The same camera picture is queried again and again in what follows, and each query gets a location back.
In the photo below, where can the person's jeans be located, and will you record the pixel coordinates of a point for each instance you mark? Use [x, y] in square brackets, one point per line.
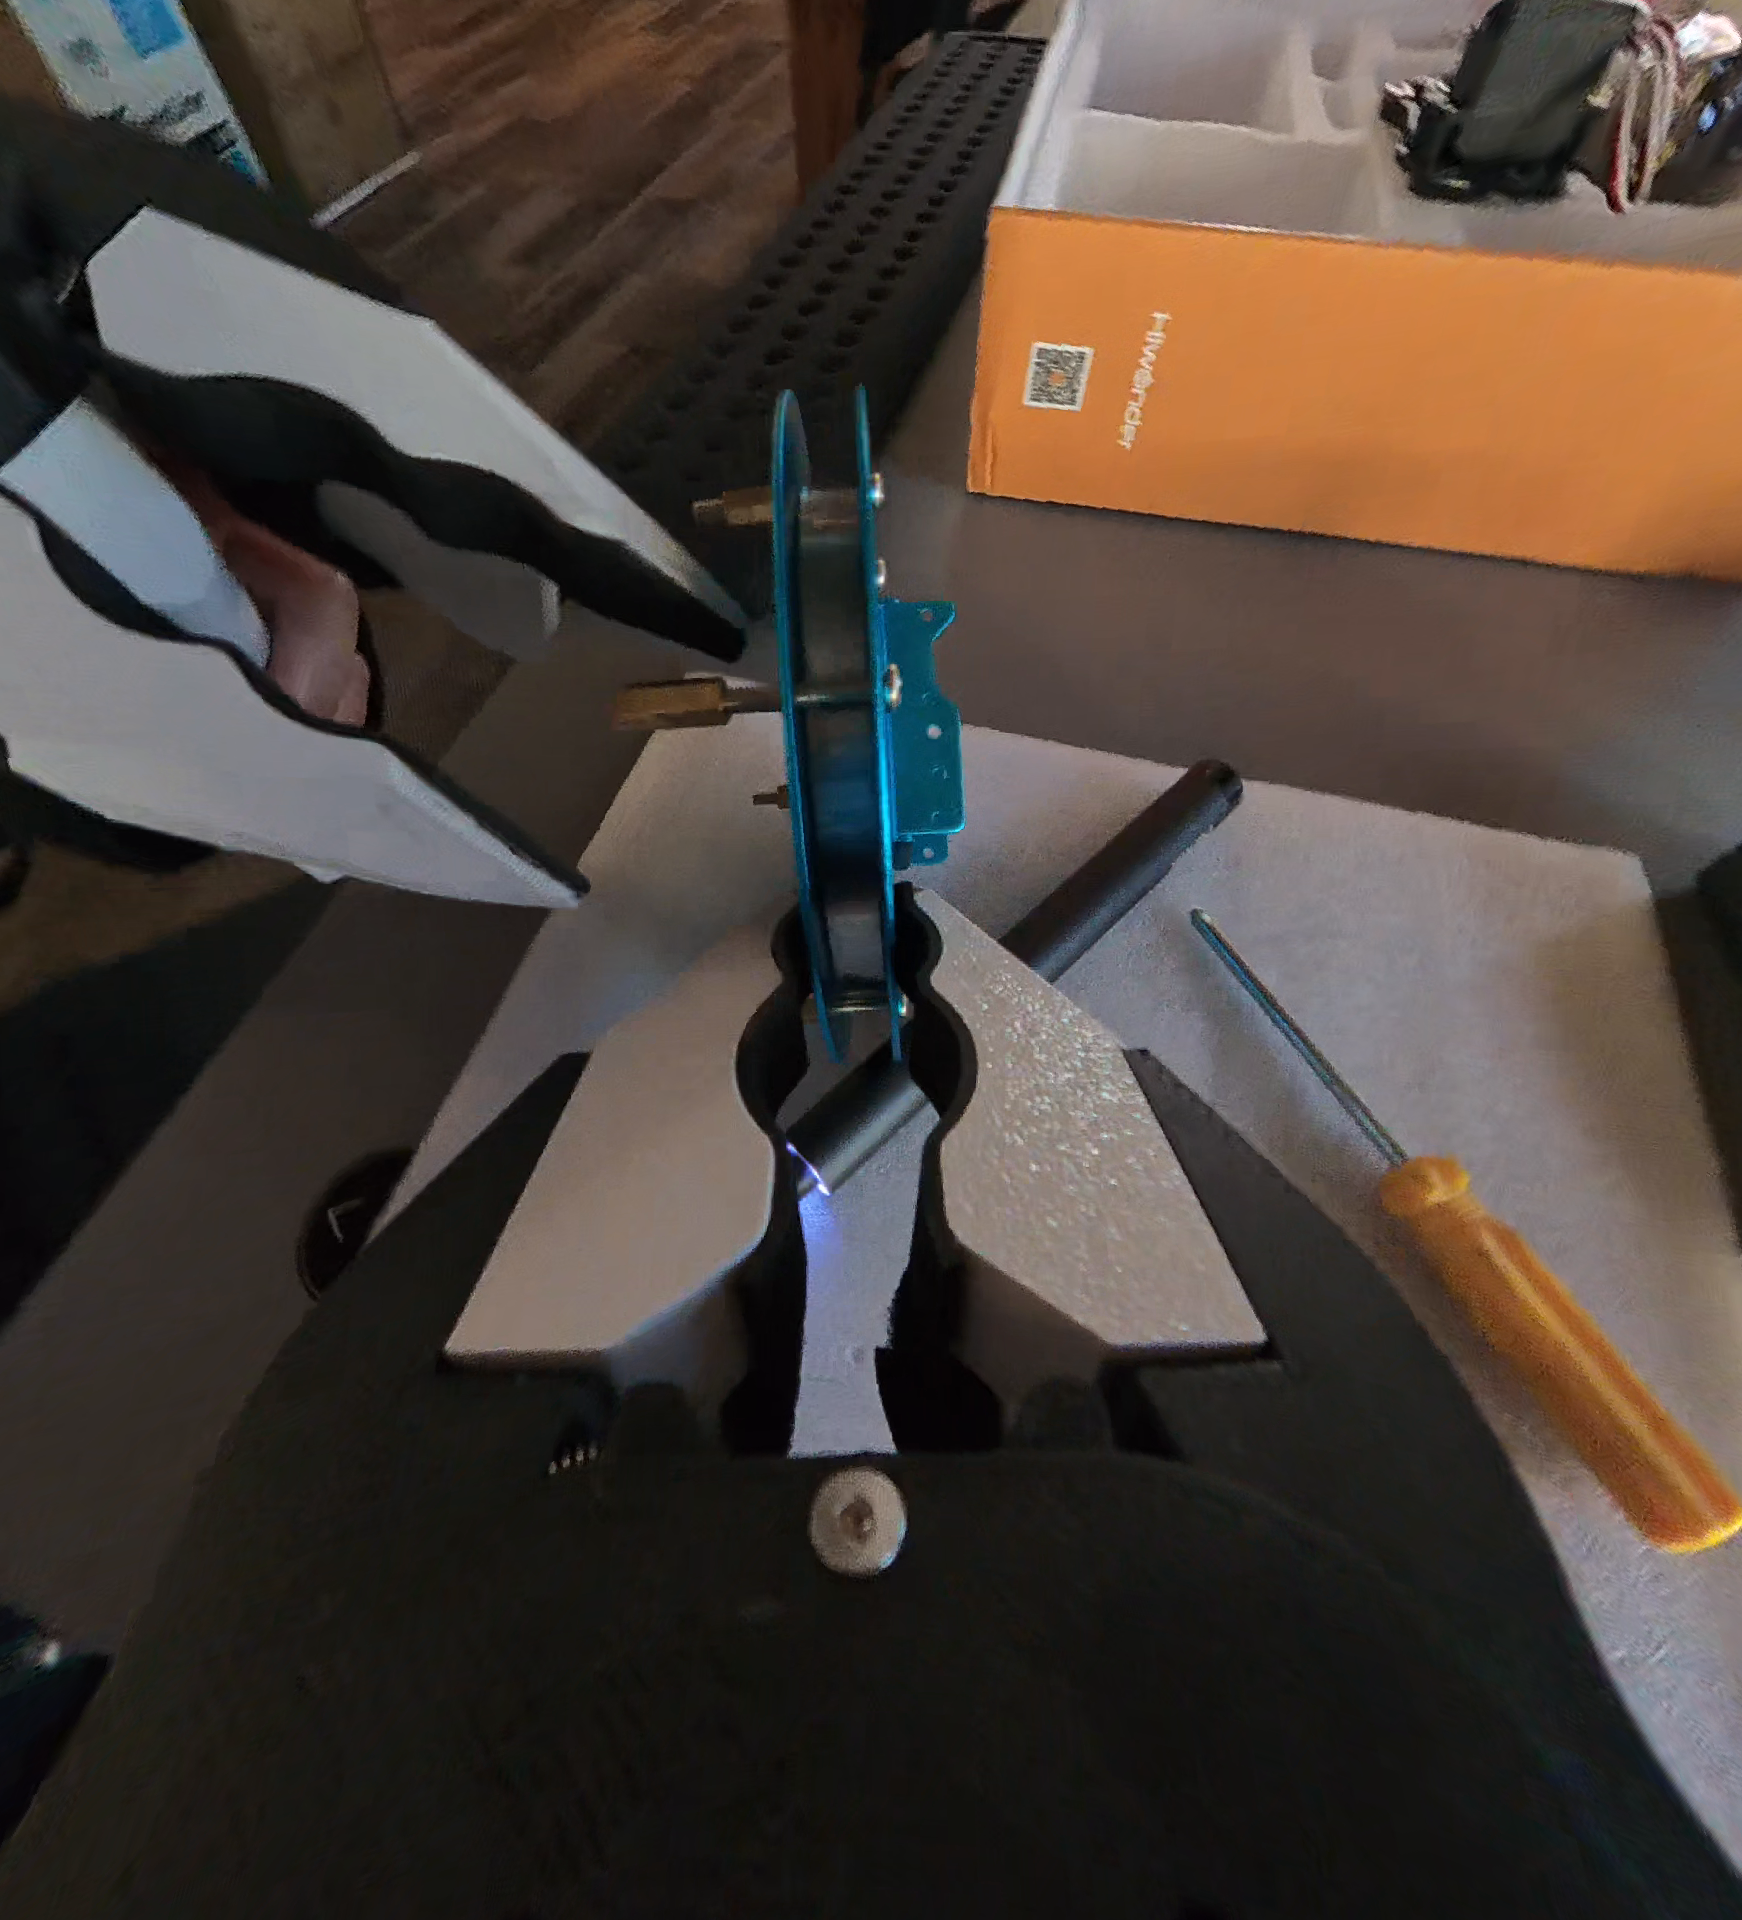
[1, 1800]

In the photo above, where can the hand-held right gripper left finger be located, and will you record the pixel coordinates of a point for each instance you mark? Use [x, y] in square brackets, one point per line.
[601, 1200]

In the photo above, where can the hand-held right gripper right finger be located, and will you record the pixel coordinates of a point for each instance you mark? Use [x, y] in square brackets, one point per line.
[1112, 1200]

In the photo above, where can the blue round metal turntable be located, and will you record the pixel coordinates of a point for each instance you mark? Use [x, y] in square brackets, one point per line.
[833, 750]

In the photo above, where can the black perforated foam pad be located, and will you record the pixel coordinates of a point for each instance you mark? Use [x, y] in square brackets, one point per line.
[842, 300]

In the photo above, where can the wooden pillar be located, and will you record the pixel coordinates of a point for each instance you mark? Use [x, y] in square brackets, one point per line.
[827, 76]

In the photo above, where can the orange cardboard box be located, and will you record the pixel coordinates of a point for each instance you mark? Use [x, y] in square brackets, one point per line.
[1412, 390]

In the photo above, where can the white foam sheet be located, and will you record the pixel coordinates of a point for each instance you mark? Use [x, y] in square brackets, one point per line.
[1412, 975]

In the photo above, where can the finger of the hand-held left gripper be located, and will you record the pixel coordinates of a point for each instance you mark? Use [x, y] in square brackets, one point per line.
[89, 660]
[360, 361]

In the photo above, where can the person's left hand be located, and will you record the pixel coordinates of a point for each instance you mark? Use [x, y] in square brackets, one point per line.
[317, 646]

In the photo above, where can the black servo robot arm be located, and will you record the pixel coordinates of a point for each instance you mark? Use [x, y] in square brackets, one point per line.
[1529, 89]

